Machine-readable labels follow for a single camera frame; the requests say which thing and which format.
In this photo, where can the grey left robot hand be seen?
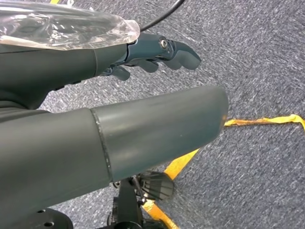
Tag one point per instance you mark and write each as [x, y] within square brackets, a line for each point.
[154, 132]

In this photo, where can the crumpled yellow floor tape square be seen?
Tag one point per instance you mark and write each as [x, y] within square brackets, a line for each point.
[181, 162]

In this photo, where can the clear plastic film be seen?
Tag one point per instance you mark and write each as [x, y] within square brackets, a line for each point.
[59, 28]

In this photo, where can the black round robot disc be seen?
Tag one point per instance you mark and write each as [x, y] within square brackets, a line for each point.
[47, 221]

